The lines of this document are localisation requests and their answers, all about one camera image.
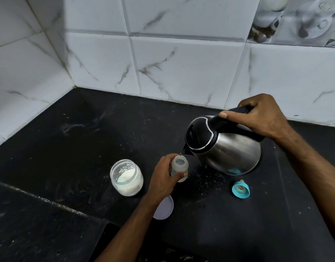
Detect leaf patterned shorts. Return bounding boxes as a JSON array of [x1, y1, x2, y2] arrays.
[[162, 247, 211, 262]]

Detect person's right forearm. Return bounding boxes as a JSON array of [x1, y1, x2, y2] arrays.
[[276, 128, 335, 243]]

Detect person's right hand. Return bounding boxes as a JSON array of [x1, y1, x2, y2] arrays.
[[219, 93, 293, 142]]

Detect person's left hand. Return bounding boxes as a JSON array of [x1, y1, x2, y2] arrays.
[[144, 153, 189, 206]]

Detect small teal measuring scoop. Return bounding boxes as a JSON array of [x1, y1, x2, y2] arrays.
[[117, 170, 134, 183]]

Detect white jar lid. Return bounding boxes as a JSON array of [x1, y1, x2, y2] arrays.
[[153, 195, 174, 221]]

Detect person's left forearm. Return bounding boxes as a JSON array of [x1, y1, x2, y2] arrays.
[[95, 198, 160, 262]]

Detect steel electric kettle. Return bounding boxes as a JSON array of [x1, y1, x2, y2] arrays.
[[182, 106, 265, 176]]

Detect glass jar of white powder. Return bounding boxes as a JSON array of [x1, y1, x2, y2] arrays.
[[110, 159, 144, 197]]

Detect clear baby bottle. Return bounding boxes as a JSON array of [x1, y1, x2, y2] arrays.
[[170, 154, 189, 183]]

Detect teal bottle nipple ring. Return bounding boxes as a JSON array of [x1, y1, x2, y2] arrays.
[[232, 179, 251, 199]]

